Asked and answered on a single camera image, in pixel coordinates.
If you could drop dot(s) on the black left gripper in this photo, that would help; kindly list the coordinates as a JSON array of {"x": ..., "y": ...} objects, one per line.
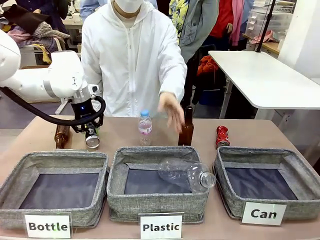
[{"x": 83, "y": 110}]

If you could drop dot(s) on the black silver-topped can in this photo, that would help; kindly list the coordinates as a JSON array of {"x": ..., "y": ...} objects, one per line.
[{"x": 92, "y": 138}]

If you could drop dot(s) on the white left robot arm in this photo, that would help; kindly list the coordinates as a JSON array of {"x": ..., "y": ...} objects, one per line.
[{"x": 37, "y": 75}]

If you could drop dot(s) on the grey fabric basket bottle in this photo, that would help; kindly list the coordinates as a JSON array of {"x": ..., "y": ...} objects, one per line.
[{"x": 53, "y": 186}]

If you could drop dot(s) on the grey fabric basket plastic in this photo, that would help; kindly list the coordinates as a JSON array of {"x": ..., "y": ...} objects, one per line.
[{"x": 157, "y": 182}]

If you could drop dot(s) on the crushed red can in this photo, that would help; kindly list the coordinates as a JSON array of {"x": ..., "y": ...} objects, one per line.
[{"x": 222, "y": 137}]

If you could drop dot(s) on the grey fabric basket can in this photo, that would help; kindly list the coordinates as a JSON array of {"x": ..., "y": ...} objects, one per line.
[{"x": 267, "y": 182}]

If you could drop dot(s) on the white can label sign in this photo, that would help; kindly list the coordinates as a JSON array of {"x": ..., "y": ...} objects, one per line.
[{"x": 263, "y": 213}]

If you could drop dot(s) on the person's left hand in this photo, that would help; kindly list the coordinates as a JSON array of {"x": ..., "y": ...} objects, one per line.
[{"x": 172, "y": 110}]

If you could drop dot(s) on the brown glass bottle lying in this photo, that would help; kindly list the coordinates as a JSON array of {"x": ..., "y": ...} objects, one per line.
[{"x": 62, "y": 136}]

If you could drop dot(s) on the clear water bottle blue cap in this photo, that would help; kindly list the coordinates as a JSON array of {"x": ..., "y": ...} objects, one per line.
[{"x": 145, "y": 128}]

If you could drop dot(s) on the person in white jacket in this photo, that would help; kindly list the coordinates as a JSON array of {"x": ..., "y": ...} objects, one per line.
[{"x": 130, "y": 62}]

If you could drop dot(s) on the brown glass bottle upright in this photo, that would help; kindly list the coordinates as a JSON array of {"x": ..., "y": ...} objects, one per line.
[{"x": 186, "y": 130}]

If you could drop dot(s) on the white bottle label sign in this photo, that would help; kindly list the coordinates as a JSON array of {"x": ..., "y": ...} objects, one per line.
[{"x": 48, "y": 226}]

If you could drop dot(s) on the large clear plastic bottle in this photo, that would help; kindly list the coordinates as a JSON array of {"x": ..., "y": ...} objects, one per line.
[{"x": 190, "y": 176}]

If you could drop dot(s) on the pile of clothes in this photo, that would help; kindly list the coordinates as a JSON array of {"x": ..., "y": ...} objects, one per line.
[{"x": 30, "y": 27}]

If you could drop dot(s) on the white plastic label sign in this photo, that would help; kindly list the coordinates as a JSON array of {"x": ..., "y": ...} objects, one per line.
[{"x": 161, "y": 227}]

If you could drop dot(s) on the orange bag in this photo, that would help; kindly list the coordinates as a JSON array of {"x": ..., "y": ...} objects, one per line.
[{"x": 207, "y": 65}]

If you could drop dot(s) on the person in grey coat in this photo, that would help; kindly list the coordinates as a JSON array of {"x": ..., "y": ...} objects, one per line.
[{"x": 195, "y": 25}]

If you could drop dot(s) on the person in red shirt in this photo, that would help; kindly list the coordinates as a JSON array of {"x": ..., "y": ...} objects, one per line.
[{"x": 225, "y": 20}]

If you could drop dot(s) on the white folding table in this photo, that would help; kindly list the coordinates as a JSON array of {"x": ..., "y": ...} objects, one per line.
[{"x": 265, "y": 77}]

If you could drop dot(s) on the black pole stand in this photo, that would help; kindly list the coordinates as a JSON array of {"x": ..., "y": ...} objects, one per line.
[{"x": 266, "y": 25}]

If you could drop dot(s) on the clear plastic storage drawers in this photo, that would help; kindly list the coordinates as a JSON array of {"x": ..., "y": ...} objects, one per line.
[{"x": 270, "y": 22}]

